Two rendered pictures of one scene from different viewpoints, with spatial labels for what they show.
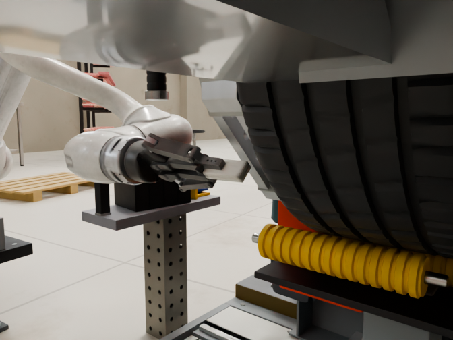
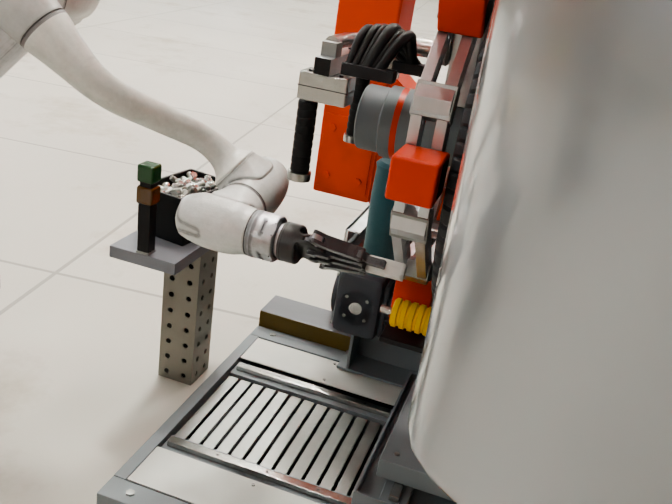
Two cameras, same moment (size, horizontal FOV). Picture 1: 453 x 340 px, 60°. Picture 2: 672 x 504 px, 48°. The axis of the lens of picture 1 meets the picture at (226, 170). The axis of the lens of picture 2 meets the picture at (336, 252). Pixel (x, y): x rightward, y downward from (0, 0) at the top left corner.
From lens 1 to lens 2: 0.91 m
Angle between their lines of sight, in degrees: 28
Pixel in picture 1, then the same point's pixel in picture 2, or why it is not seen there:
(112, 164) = (261, 247)
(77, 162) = (210, 236)
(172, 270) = (203, 305)
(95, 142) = (234, 218)
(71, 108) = not seen: outside the picture
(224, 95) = (413, 230)
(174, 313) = (199, 352)
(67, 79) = (160, 119)
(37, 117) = not seen: outside the picture
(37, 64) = (127, 103)
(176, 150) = (345, 250)
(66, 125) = not seen: outside the picture
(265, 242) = (398, 316)
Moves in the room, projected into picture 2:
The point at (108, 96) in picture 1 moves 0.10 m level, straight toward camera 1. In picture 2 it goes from (202, 138) to (227, 153)
